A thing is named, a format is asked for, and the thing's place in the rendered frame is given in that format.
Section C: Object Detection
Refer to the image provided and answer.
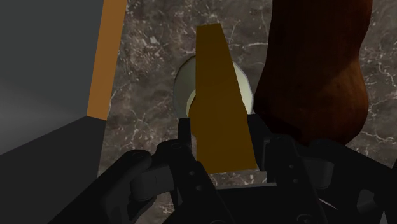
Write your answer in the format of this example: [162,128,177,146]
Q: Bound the orange wooden counter cabinet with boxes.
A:
[86,0,129,122]

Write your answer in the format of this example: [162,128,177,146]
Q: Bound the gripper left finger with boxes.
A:
[48,118,237,224]

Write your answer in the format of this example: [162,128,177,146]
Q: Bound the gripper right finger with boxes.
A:
[247,113,397,224]

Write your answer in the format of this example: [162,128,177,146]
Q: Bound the white round bowl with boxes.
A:
[172,55,254,139]

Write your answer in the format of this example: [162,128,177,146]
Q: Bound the reddish brown vase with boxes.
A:
[253,0,373,147]

